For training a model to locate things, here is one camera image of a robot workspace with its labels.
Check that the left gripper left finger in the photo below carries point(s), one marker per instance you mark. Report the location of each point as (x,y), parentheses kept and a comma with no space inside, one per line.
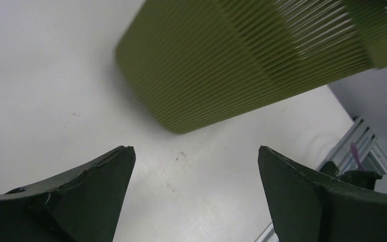
(80,204)

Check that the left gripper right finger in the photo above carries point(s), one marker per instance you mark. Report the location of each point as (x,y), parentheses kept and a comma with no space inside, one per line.
(307,205)

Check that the green slatted plastic basket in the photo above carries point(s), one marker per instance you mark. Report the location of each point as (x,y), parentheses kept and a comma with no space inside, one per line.
(195,63)

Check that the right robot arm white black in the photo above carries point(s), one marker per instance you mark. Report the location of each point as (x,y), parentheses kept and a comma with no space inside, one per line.
(365,179)

